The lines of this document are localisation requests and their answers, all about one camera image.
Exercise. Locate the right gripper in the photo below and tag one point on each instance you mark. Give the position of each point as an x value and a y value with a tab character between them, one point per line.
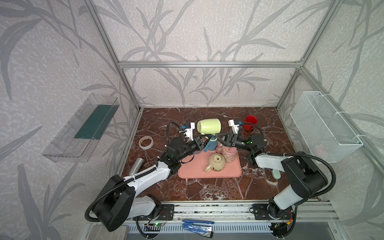
228	139

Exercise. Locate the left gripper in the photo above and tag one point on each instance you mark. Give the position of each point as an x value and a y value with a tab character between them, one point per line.
198	142

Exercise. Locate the blue mug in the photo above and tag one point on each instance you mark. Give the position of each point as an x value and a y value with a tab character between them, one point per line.
212	144

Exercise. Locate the light green mug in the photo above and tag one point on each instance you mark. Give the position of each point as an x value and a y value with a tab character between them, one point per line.
209	126

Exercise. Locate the pink tray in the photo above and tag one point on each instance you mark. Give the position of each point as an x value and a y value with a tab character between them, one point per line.
195	165

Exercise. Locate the red mug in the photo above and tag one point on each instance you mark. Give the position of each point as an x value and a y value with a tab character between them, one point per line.
249	122

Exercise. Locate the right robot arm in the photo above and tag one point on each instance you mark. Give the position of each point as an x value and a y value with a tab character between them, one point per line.
308	176

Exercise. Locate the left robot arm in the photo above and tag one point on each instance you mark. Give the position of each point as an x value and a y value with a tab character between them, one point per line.
119	199

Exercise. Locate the pink patterned mug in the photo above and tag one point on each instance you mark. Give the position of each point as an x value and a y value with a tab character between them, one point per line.
229	153

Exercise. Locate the tape roll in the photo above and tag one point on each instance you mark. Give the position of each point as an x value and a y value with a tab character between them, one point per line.
146	142

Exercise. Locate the small green object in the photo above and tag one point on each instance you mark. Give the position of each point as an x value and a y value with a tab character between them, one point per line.
276	174

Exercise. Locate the silver metal cylinder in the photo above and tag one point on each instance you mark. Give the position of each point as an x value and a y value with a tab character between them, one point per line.
136	166

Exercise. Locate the blue stapler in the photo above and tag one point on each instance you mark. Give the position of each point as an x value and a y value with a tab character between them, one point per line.
202	228

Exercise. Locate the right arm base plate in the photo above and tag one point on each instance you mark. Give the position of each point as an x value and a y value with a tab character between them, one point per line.
261	211

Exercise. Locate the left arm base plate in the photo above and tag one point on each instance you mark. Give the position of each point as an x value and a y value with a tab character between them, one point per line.
163	212

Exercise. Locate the white wire basket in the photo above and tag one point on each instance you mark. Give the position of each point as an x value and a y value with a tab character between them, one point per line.
323	128

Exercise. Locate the clear plastic wall bin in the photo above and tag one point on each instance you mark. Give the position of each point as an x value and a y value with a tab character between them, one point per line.
77	140

